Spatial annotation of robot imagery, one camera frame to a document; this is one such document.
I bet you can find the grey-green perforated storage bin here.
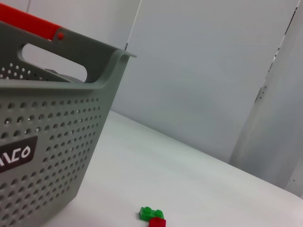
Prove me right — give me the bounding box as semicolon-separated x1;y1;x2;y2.
0;20;137;227

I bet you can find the black round teapot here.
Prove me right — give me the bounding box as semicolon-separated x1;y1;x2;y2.
45;68;84;84

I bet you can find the green toy brick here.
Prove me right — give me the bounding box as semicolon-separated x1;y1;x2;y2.
138;206;165;223

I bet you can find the dark red long toy brick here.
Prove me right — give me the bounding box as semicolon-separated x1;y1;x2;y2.
149;217;167;227

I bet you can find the white slotted upright post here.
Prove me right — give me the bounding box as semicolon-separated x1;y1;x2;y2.
228;0;303;199

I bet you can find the orange bin handle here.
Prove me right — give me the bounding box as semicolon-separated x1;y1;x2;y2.
0;4;65;41

